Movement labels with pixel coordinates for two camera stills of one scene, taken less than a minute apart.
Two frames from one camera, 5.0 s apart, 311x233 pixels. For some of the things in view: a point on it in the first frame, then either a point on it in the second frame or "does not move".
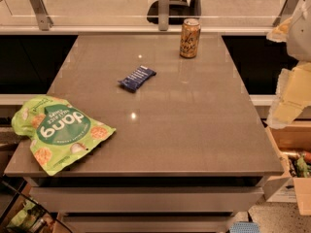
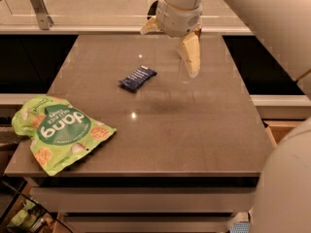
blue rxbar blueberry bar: (135, 79) does not move
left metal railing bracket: (44, 19) does not move
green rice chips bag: (59, 134) does not move
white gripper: (300, 36) → (177, 20)
